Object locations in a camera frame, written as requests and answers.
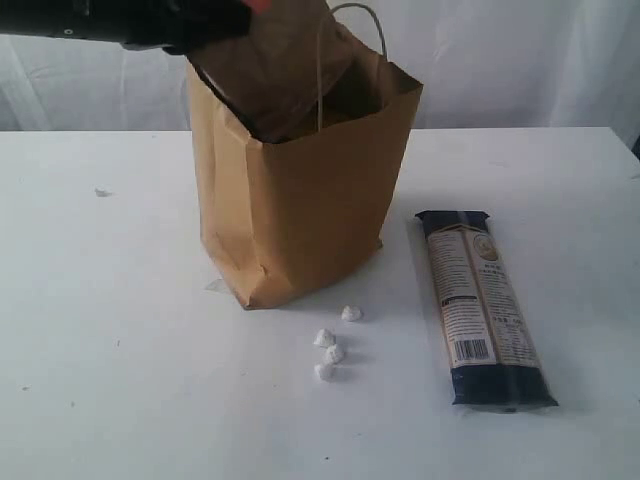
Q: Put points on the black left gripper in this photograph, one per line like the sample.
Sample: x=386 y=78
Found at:
x=179 y=27

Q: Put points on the brown pouch orange label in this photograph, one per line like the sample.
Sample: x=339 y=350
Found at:
x=272 y=77

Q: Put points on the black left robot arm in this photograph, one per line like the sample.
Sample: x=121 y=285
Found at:
x=71 y=19

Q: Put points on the brown paper shopping bag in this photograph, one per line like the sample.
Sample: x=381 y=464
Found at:
x=283 y=219

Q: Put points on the small white table scrap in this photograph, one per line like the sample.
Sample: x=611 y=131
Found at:
x=102 y=193

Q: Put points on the clear tape piece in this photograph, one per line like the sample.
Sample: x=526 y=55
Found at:
x=218 y=286

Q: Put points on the black noodle packet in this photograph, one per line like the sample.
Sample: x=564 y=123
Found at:
x=493 y=361

